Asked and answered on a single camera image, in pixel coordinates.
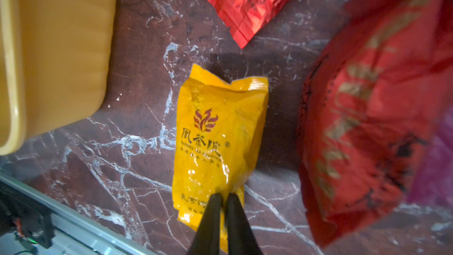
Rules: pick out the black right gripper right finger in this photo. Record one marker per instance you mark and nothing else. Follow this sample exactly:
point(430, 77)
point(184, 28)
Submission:
point(241, 240)

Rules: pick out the pink tea bag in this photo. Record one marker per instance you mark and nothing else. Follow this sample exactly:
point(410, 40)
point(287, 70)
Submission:
point(433, 185)

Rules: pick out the yellow plastic storage box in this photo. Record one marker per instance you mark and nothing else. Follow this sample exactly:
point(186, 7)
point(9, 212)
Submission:
point(54, 63)

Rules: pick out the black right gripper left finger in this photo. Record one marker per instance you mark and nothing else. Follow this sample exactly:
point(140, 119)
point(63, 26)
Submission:
point(207, 238)

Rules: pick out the aluminium front rail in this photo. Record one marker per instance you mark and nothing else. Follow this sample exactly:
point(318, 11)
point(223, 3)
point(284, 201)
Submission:
point(85, 230)

